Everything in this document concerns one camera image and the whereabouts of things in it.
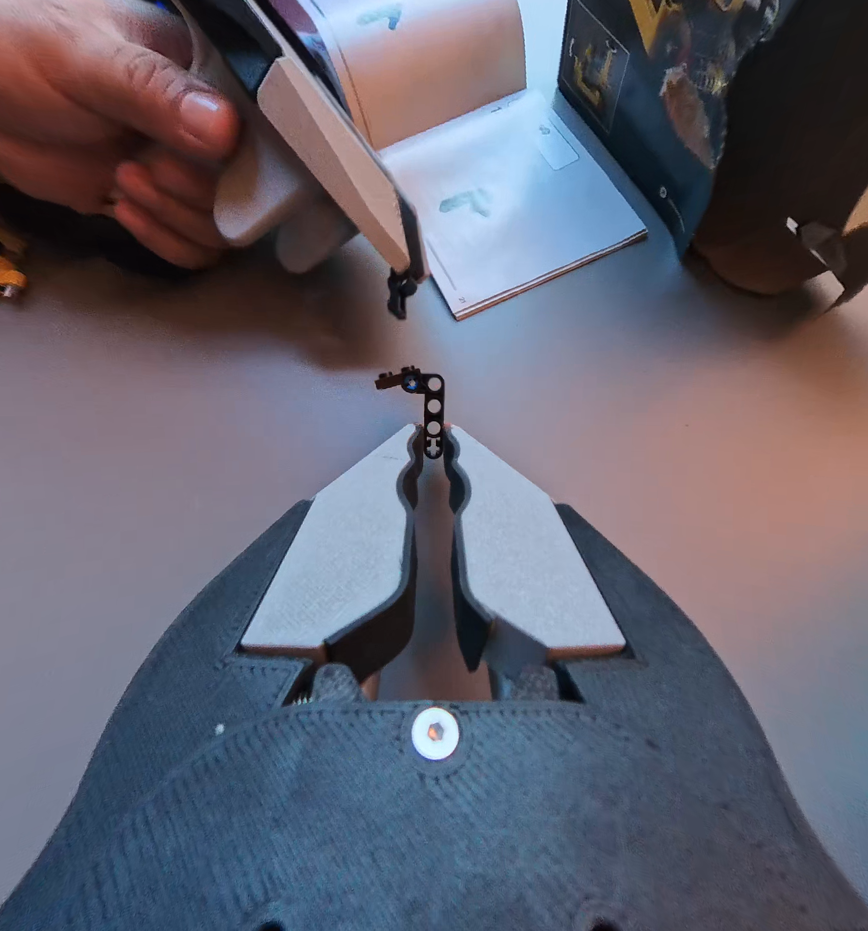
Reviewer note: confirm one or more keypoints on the black angled lego beam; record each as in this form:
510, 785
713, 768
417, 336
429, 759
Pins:
432, 411

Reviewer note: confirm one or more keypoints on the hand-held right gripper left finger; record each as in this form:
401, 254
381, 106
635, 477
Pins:
332, 567

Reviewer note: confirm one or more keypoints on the person's left hand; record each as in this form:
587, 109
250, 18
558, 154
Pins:
77, 94

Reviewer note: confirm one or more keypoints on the lego instruction booklet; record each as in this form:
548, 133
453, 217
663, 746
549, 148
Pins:
521, 211

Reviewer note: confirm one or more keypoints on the small black lego pin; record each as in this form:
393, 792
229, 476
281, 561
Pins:
399, 291

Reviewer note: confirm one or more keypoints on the dark lego set box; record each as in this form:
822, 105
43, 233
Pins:
645, 87

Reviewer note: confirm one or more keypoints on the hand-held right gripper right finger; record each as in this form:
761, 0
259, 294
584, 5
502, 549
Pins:
536, 567

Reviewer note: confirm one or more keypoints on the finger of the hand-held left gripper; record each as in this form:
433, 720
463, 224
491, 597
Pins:
332, 145

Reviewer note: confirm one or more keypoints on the brown paper bag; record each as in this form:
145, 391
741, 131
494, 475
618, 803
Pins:
790, 167

